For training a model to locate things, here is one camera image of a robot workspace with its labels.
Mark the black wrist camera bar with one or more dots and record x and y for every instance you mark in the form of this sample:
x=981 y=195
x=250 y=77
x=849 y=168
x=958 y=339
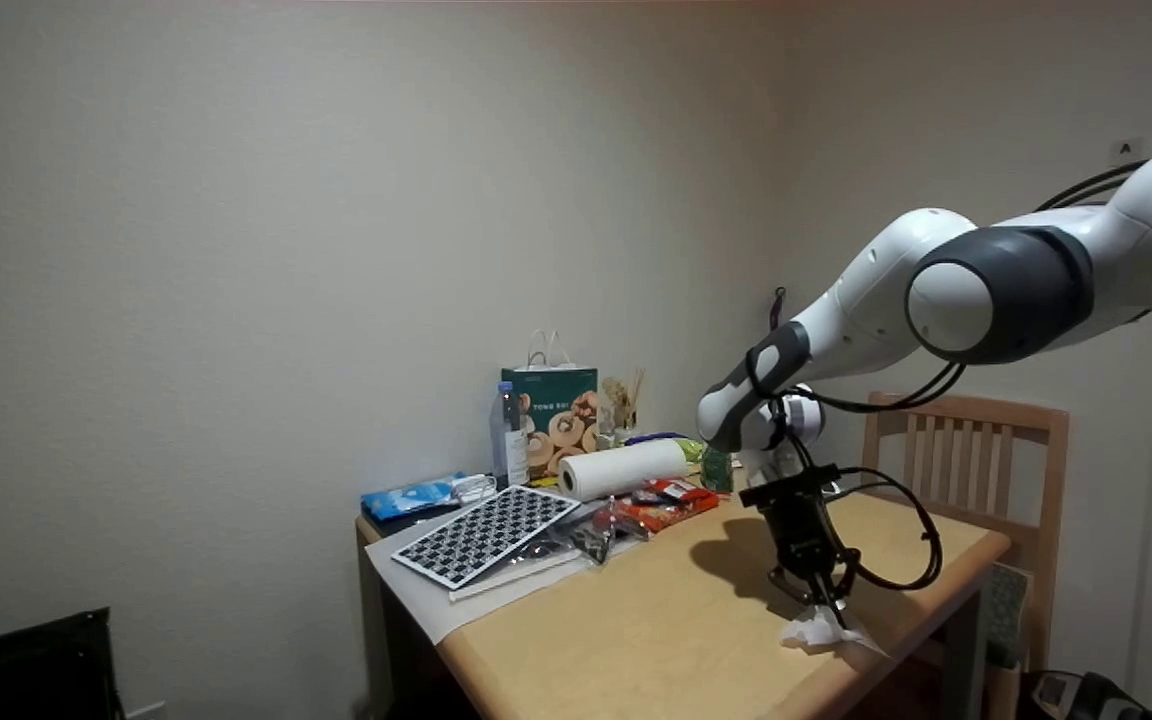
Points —
x=811 y=483

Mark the blue plastic packet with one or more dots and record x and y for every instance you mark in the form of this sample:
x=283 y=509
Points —
x=396 y=507

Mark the clear plastic water bottle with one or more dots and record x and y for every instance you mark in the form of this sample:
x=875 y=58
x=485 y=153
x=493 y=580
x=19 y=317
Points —
x=515 y=438

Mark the white cloth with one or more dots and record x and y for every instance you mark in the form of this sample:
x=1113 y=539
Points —
x=820 y=629

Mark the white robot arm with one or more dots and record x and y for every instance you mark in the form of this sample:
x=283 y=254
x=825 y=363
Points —
x=971 y=292

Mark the wooden reed sticks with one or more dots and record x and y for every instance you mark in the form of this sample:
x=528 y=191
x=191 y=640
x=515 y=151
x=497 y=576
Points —
x=623 y=407

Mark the white paper towel roll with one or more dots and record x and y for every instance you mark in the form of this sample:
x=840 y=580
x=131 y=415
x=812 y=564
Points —
x=623 y=470

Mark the black white checkerboard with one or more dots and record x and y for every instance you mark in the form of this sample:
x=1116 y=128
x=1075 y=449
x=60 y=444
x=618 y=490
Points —
x=473 y=543

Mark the wooden chair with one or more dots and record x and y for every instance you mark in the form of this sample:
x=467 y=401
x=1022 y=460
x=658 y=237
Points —
x=996 y=466

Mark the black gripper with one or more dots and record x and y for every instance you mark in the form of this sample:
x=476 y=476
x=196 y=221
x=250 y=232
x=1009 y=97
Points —
x=811 y=555

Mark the green donut gift bag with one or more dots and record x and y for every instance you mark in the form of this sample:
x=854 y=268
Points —
x=556 y=415

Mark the black folding cart crate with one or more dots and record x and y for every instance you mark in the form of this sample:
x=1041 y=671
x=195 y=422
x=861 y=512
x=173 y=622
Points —
x=60 y=671

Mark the red snack packet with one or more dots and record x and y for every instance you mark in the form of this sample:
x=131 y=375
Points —
x=658 y=507

